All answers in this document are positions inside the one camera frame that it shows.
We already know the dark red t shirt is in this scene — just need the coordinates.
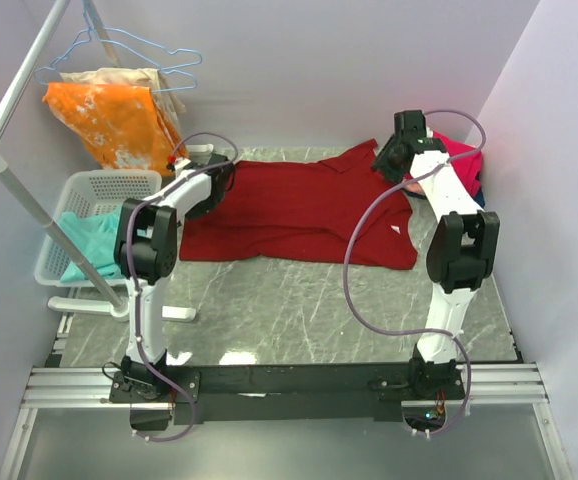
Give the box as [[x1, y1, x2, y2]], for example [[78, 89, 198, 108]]
[[179, 140, 418, 270]]

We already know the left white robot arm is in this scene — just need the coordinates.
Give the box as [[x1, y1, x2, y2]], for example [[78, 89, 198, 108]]
[[114, 153, 235, 402]]

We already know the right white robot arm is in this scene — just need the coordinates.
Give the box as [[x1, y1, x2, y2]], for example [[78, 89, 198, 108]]
[[371, 110, 500, 364]]

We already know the folded salmon t shirt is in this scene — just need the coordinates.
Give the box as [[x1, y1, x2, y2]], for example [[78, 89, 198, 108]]
[[404, 183, 425, 198]]

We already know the folded pink t shirt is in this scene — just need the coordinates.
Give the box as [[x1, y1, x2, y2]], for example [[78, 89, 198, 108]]
[[433, 132, 484, 198]]

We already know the beige cloth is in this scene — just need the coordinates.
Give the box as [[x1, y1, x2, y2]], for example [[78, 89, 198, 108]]
[[60, 68, 186, 135]]

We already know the folded navy t shirt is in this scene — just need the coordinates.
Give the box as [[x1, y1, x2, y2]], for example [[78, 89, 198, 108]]
[[473, 188, 486, 210]]

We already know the orange patterned cloth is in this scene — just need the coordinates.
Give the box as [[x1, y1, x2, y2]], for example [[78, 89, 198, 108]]
[[43, 82, 188, 176]]

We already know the white laundry basket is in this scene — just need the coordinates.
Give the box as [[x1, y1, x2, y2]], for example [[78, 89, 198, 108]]
[[34, 170, 162, 287]]

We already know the teal t shirt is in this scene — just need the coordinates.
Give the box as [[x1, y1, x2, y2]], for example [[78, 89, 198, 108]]
[[58, 208, 121, 279]]

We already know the white clothes rack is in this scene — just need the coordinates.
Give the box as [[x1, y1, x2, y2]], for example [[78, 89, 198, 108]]
[[0, 0, 216, 324]]

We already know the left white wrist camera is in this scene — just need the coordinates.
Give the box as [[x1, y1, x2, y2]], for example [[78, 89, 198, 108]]
[[166, 155, 193, 175]]

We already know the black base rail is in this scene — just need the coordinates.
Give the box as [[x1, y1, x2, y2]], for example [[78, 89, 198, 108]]
[[109, 359, 467, 430]]

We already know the aluminium frame rail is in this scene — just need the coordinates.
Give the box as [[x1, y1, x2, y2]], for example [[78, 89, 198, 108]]
[[0, 363, 574, 479]]

